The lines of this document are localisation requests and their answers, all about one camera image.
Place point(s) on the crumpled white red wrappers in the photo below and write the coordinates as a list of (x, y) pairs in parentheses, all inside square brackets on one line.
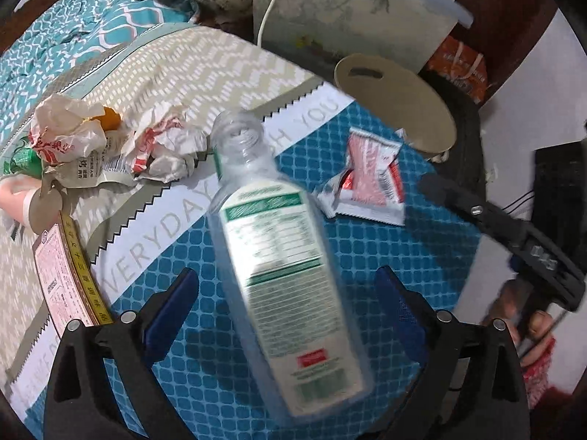
[(64, 123)]

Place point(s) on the pale pink object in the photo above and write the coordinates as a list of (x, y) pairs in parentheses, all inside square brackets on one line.
[(13, 201)]

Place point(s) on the person's right hand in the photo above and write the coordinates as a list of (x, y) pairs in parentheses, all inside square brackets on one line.
[(536, 330)]

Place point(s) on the round tan wooden board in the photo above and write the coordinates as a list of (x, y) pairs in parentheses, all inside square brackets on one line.
[(394, 101)]

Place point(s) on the dark wooden furniture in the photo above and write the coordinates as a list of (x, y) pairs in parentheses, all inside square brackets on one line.
[(504, 9)]

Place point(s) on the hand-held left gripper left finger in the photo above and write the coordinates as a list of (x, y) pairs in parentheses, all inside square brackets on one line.
[(169, 316)]

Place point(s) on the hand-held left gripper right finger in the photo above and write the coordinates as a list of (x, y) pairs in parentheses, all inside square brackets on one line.
[(399, 311)]

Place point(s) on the white snack packet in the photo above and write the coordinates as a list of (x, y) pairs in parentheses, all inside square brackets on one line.
[(91, 169)]

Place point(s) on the flattened pink and yellow carton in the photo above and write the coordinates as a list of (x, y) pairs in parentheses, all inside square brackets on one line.
[(59, 275)]

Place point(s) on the crumpled red and white wrapper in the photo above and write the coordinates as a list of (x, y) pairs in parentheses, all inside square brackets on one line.
[(169, 146)]

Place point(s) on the orange peel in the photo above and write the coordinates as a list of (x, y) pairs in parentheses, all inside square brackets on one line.
[(110, 118)]

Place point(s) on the orange plastic bag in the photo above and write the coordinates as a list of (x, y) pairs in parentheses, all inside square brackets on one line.
[(458, 64)]

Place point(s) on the teal patterned blanket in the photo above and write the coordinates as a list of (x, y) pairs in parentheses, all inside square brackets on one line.
[(69, 36)]

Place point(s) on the green plastic wrapper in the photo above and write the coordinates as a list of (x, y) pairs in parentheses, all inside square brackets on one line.
[(23, 158)]

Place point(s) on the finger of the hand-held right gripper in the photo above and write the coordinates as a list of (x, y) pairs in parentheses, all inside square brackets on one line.
[(458, 197)]

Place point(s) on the clear plastic bottle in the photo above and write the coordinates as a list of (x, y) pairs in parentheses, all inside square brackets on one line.
[(270, 238)]

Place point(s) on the grey paper bag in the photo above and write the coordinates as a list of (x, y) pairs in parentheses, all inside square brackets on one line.
[(344, 9)]

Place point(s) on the red and white snack wrapper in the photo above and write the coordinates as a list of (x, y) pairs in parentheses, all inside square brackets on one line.
[(371, 169)]

